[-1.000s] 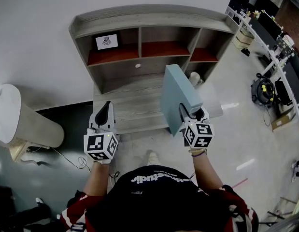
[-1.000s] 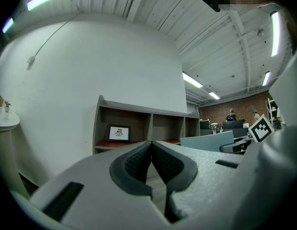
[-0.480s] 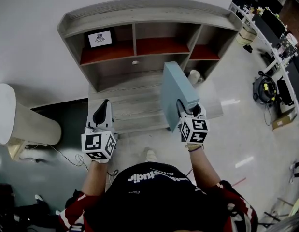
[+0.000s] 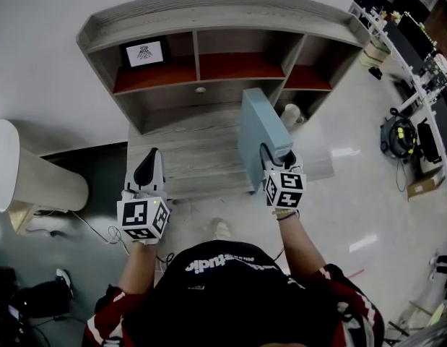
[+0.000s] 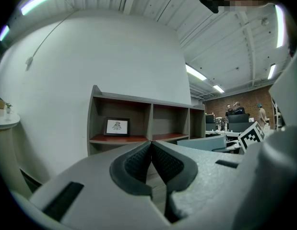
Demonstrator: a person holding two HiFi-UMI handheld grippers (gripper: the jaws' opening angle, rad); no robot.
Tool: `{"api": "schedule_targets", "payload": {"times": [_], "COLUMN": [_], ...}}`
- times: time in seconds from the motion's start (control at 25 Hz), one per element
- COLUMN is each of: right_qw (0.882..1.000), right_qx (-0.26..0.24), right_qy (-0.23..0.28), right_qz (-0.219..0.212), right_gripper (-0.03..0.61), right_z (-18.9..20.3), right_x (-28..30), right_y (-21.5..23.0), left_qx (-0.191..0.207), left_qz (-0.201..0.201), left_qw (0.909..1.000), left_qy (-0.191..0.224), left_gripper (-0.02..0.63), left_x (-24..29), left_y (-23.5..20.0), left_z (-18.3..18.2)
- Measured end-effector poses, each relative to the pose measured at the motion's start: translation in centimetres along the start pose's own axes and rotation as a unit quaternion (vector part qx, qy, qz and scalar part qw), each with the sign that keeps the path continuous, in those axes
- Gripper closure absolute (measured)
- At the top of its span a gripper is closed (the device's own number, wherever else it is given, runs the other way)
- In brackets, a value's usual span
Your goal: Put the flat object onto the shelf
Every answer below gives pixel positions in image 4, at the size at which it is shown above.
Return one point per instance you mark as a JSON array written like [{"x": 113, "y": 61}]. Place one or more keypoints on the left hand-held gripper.
[{"x": 136, "y": 213}]

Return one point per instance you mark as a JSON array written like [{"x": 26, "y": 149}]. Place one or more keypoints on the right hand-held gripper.
[{"x": 286, "y": 190}]

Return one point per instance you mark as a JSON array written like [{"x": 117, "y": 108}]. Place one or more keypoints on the light blue object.
[{"x": 255, "y": 139}]

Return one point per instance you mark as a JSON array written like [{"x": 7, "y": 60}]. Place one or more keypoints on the grey wooden shelf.
[{"x": 216, "y": 13}]

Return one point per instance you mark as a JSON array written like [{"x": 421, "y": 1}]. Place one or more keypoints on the person's right forearm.
[{"x": 299, "y": 244}]

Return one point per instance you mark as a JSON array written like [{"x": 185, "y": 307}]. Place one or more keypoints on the person's left forearm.
[{"x": 140, "y": 269}]

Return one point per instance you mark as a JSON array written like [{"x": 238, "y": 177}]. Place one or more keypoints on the small black floor object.
[{"x": 375, "y": 73}]

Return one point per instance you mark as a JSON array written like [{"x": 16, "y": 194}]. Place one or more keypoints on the white cylindrical cup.
[{"x": 290, "y": 113}]

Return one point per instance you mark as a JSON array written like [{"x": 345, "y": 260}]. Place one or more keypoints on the purple wrist band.
[{"x": 286, "y": 216}]

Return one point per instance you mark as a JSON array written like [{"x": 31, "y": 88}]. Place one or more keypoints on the person's white shoe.
[{"x": 220, "y": 228}]

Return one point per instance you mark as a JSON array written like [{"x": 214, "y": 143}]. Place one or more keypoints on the small round white knob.
[{"x": 200, "y": 90}]

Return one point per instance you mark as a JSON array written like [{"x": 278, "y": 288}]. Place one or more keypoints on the black framed white picture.
[{"x": 145, "y": 53}]

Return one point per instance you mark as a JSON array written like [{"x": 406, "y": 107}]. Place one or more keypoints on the black and yellow vacuum cleaner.
[{"x": 398, "y": 132}]

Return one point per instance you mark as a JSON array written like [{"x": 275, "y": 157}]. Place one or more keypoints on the red stick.
[{"x": 356, "y": 273}]

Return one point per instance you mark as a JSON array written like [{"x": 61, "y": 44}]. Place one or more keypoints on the beige storage box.
[{"x": 375, "y": 54}]

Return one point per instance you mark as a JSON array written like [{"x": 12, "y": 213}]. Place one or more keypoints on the brown cardboard box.
[{"x": 423, "y": 188}]

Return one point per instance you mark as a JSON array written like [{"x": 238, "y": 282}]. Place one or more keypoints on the person's black and red shirt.
[{"x": 230, "y": 302}]

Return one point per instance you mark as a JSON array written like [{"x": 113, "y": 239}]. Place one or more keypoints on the long white desk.
[{"x": 407, "y": 63}]

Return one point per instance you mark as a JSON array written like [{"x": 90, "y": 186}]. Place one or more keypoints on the green circuit board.
[{"x": 434, "y": 69}]

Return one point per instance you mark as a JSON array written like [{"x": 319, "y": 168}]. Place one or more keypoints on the small potted plant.
[{"x": 396, "y": 17}]

